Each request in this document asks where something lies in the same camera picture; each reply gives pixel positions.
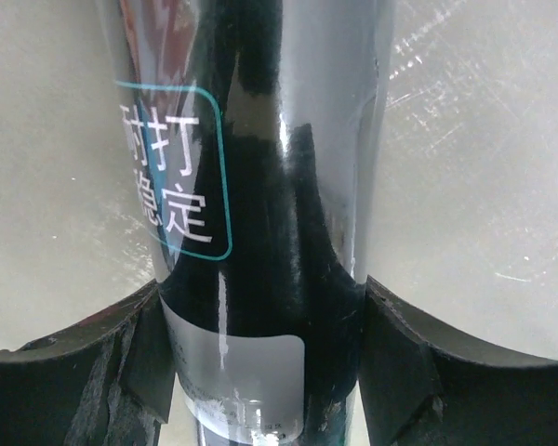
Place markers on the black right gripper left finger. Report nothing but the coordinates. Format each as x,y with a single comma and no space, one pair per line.
106,380

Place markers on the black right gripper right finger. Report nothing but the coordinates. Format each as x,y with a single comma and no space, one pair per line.
425,382

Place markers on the black shuttlecock tube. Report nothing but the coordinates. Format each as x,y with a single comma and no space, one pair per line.
253,130

